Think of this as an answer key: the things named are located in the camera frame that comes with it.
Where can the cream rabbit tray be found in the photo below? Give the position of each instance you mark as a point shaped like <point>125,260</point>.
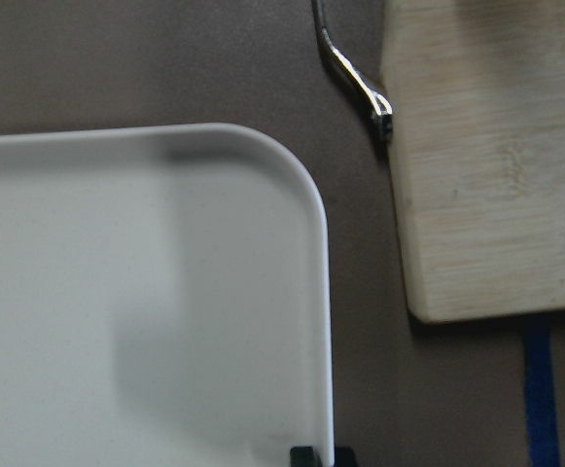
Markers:
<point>164,300</point>

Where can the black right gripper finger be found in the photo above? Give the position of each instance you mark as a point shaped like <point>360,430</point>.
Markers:
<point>304,456</point>

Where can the bamboo cutting board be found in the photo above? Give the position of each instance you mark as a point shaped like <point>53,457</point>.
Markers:
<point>478,155</point>

